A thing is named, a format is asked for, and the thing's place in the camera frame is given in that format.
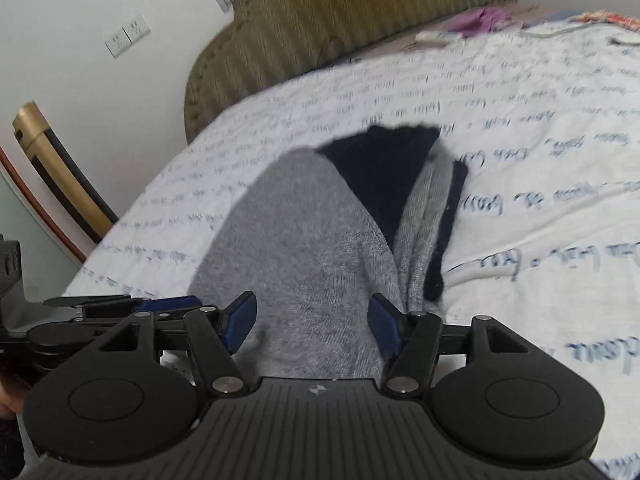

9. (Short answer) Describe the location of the white power strip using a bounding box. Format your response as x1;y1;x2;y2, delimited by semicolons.
416;30;463;44

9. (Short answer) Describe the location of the colourful floral fabric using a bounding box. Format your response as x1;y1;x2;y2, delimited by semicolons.
570;10;640;32

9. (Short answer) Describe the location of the grey and navy knit sweater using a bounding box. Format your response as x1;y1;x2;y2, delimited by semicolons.
190;126;468;382

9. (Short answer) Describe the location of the gold and black chair frame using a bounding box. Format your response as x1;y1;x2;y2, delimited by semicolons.
12;101;118;244

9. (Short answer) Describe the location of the white double wall socket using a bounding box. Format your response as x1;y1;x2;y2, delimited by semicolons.
104;14;151;58

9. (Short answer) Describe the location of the person's left hand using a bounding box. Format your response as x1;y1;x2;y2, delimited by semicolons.
0;377;29;419

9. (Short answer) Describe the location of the purple crumpled cloth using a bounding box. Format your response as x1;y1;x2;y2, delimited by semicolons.
446;6;513;37

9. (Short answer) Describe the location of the white script-print bed sheet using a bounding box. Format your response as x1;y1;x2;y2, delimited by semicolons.
67;24;639;479

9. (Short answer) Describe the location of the olive green padded headboard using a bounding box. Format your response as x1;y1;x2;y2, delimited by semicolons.
183;0;513;142

